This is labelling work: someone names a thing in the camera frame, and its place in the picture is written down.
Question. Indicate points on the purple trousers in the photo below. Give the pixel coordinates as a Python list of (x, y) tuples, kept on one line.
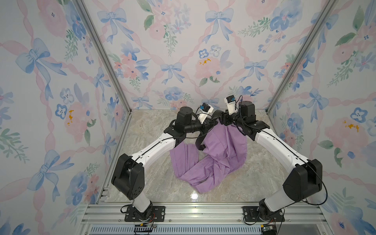
[(226, 152)]

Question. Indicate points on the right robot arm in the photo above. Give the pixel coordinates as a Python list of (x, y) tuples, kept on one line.
[(304, 176)]

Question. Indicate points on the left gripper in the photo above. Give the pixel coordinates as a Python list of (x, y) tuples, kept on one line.
[(206, 124)]

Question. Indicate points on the aluminium corner post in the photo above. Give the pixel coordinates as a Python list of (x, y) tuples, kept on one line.
[(92, 31), (313, 33)]

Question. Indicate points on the left aluminium corner post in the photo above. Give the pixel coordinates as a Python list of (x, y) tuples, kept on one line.
[(92, 31)]

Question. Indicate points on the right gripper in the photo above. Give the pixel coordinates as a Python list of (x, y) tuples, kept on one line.
[(225, 118)]

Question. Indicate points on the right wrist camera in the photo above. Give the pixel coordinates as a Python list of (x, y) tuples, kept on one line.
[(231, 104)]

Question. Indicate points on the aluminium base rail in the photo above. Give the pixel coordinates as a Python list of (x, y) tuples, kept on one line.
[(197, 218)]

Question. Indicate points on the right aluminium corner post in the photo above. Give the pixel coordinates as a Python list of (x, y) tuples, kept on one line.
[(313, 33)]

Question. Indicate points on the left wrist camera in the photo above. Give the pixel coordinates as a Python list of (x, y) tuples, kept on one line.
[(204, 111)]

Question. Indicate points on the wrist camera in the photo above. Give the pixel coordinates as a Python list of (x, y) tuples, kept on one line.
[(231, 104), (204, 111)]

